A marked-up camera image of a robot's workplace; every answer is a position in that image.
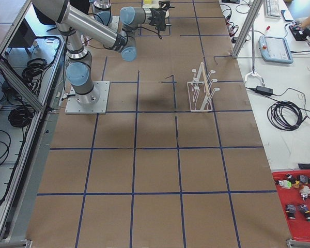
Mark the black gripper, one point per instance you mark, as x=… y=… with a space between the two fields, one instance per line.
x=157 y=14

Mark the reacher grabber tool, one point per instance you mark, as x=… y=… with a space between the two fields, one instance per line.
x=253 y=73

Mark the white keyboard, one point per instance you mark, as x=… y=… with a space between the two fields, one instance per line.
x=272 y=9

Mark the blue teach pendant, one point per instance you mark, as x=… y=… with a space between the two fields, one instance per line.
x=275 y=49

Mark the black power adapter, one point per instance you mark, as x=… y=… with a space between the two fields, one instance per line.
x=264 y=90

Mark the red parts tray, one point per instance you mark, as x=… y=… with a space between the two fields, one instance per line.
x=293 y=188

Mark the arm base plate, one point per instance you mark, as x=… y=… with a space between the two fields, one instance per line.
x=93 y=103
x=112 y=22

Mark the white wire cup rack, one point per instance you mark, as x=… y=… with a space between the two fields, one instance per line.
x=199 y=90

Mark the aluminium frame post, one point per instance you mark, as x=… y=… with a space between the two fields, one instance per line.
x=245 y=28

